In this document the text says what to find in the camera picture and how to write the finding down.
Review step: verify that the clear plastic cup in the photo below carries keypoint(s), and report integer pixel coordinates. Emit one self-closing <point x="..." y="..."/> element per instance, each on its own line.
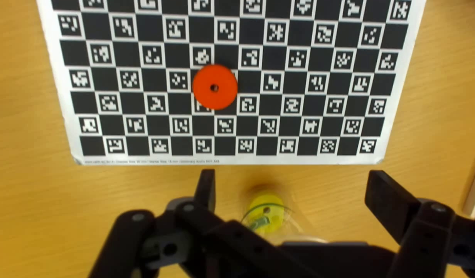
<point x="299" y="226"/>

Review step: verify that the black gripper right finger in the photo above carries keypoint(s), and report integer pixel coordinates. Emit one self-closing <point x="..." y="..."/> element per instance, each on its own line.
<point x="391" y="201"/>

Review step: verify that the yellow disc block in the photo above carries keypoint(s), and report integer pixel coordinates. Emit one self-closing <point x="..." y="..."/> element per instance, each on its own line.
<point x="265" y="209"/>

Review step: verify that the black white checkerboard marker board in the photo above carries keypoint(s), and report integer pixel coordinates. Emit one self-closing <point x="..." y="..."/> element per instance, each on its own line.
<point x="299" y="62"/>

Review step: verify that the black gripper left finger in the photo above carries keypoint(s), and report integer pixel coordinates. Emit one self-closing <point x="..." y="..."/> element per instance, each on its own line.
<point x="206" y="187"/>

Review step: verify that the orange disc block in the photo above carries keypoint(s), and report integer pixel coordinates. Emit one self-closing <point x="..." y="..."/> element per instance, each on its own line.
<point x="214" y="87"/>

